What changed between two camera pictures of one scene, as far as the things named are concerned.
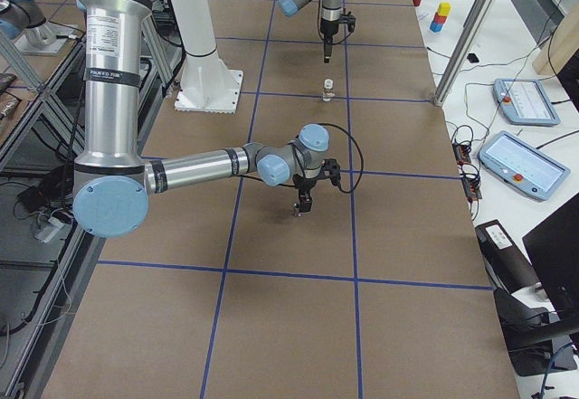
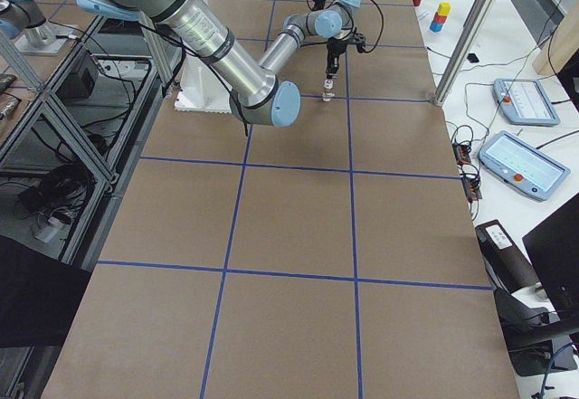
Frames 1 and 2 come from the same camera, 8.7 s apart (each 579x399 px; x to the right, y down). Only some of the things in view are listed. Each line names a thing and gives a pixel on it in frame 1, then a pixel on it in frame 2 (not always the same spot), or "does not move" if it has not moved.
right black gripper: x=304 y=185 -> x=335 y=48
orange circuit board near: x=471 y=188 does not move
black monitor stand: x=536 y=339 does not move
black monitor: x=553 y=247 does not move
